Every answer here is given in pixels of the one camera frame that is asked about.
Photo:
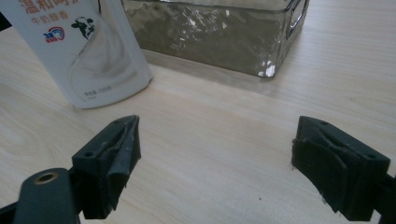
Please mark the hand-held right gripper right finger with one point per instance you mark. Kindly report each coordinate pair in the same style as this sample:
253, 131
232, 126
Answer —
339, 168

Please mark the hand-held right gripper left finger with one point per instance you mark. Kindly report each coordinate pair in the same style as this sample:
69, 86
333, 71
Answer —
106, 165

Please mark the clear plastic storage bin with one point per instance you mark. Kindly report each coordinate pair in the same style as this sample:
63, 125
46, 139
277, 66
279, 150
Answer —
214, 34

